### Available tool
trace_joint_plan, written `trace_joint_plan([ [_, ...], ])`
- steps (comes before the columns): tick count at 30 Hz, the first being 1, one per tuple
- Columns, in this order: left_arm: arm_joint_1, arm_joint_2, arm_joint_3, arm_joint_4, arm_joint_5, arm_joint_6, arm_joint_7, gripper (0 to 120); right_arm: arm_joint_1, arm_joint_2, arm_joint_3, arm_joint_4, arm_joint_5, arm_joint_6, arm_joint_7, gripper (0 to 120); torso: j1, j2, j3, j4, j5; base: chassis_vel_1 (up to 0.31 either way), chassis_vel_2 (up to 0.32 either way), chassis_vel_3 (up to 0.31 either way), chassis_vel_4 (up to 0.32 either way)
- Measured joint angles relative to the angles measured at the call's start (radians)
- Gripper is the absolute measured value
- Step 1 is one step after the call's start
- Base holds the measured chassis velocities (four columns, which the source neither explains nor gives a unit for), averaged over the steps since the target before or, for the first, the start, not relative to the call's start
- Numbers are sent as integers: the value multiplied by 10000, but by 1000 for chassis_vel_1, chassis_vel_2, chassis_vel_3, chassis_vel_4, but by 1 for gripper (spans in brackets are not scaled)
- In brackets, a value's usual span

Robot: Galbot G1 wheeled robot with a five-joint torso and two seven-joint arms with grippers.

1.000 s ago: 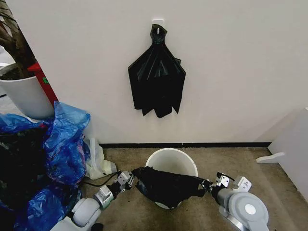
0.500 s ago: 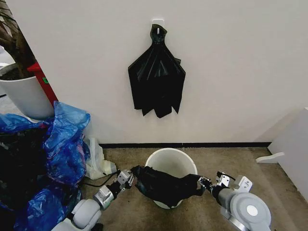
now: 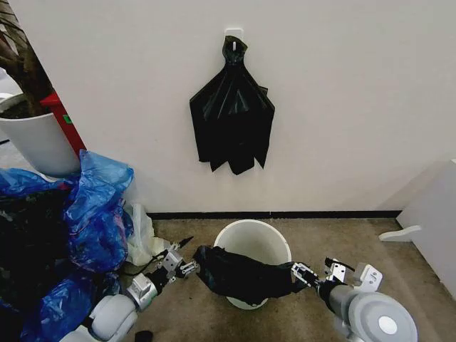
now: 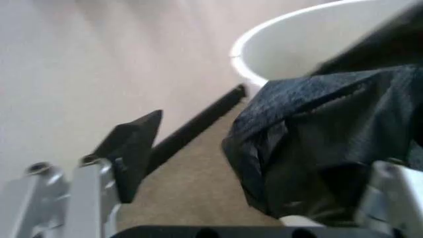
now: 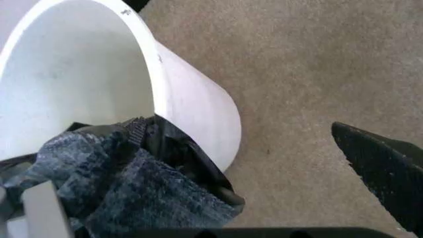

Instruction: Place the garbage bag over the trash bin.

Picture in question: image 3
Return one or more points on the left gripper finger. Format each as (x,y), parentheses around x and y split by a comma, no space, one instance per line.
(187,268)
(181,243)

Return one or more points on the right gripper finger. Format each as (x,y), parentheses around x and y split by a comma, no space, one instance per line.
(336,270)
(304,274)

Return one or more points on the black garbage bag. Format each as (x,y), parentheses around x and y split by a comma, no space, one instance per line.
(28,242)
(246,272)

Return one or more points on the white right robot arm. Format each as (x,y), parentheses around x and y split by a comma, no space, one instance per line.
(374,317)

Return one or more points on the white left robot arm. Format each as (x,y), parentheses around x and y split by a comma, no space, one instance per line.
(114,313)

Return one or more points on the clear white plastic bag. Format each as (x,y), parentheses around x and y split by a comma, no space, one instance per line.
(140,238)

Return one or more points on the white round trash bin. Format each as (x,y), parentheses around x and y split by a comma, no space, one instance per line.
(253,237)

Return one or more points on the blue plastic bag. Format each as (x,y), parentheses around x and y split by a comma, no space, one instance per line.
(96,221)

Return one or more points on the black garbage bags on hook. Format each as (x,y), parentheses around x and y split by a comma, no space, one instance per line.
(233,124)

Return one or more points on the black filled garbage bag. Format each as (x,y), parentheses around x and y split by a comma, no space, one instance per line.
(28,242)

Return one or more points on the small black round object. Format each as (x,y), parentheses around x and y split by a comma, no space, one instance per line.
(145,336)

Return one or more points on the white cabinet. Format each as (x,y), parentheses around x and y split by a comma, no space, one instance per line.
(431,210)

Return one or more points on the red box with green label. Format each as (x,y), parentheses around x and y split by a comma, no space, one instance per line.
(67,135)

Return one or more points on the white plant pot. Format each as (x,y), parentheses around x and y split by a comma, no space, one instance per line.
(35,139)

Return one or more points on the brown plant trunk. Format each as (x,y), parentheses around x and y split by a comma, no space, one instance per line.
(25,64)

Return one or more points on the white wall hook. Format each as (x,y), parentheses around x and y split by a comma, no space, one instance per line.
(234,32)

